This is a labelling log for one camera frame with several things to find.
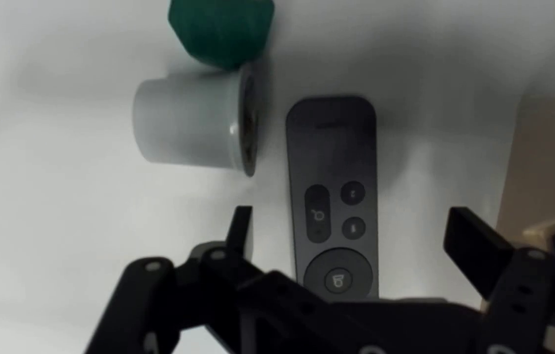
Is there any green faceted object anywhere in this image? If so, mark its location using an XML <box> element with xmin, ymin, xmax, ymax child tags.
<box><xmin>167</xmin><ymin>0</ymin><xmax>275</xmax><ymax>68</ymax></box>

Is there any grey remote control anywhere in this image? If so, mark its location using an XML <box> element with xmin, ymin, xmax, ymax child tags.
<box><xmin>285</xmin><ymin>95</ymin><xmax>380</xmax><ymax>300</ymax></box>

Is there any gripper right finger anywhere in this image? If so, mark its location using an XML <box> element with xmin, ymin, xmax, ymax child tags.
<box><xmin>443</xmin><ymin>206</ymin><xmax>555</xmax><ymax>354</ymax></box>

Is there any grey cup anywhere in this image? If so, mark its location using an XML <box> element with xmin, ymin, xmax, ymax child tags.
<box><xmin>132</xmin><ymin>63</ymin><xmax>261</xmax><ymax>177</ymax></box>

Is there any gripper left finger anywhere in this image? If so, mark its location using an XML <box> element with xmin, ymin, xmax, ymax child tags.
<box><xmin>85</xmin><ymin>206</ymin><xmax>357</xmax><ymax>354</ymax></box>

